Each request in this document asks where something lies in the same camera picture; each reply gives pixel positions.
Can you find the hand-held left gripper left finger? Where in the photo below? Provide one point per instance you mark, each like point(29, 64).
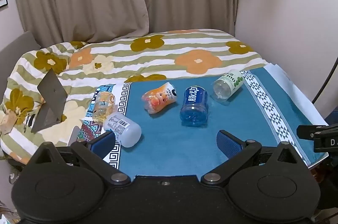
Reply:
point(103, 143)

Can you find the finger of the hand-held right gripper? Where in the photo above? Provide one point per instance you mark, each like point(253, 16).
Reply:
point(307, 131)

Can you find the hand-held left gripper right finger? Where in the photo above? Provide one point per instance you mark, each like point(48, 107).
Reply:
point(228, 145)

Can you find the white plastic cup with barcode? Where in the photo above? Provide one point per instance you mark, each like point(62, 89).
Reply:
point(124, 130)

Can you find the clear cup with yellow label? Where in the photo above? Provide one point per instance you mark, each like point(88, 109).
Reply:
point(104, 105)

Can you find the blue plastic cup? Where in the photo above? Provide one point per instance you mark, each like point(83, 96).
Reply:
point(194, 106)

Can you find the clear cup with green label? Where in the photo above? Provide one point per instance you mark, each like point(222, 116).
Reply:
point(228, 86)

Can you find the orange peach-print plastic cup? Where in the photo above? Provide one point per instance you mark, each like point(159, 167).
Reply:
point(158, 99)

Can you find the white sheet under mat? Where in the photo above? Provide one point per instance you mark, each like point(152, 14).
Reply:
point(293, 92)

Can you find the teal table mat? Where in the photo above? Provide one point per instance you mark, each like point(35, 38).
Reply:
point(169, 144)

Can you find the grey tablet stand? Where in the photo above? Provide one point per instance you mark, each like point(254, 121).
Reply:
point(50, 102)

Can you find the beige paper tag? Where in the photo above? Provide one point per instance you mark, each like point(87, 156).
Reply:
point(8, 121)

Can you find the floral striped blanket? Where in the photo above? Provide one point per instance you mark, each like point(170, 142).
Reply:
point(158, 55)

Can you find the grey sofa back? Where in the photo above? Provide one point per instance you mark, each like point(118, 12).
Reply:
point(15, 44)

